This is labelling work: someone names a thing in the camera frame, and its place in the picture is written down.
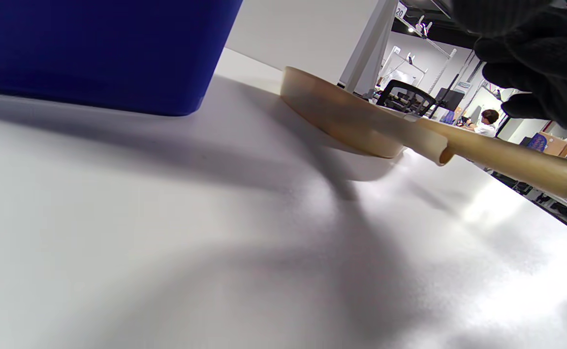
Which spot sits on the person's left hand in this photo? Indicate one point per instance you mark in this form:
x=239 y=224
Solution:
x=545 y=58

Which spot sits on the beige plastic dustpan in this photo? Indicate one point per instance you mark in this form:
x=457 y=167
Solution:
x=351 y=116

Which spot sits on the blue recycling bin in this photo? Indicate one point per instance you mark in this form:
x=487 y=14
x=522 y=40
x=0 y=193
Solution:
x=94 y=48

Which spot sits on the blue mesh chair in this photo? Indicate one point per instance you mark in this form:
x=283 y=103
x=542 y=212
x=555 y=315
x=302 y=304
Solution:
x=536 y=142

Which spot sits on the brown cardboard box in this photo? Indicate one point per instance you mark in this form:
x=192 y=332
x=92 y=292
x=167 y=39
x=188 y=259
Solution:
x=555 y=144

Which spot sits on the black computer monitor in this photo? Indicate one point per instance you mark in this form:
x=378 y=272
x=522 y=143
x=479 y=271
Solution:
x=450 y=99

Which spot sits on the black office chair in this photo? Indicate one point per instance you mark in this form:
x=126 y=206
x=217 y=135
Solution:
x=404 y=97

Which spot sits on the white partition board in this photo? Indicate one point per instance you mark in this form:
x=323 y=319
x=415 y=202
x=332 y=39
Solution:
x=303 y=34

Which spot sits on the white table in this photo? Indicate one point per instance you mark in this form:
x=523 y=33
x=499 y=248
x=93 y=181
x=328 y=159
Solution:
x=167 y=242

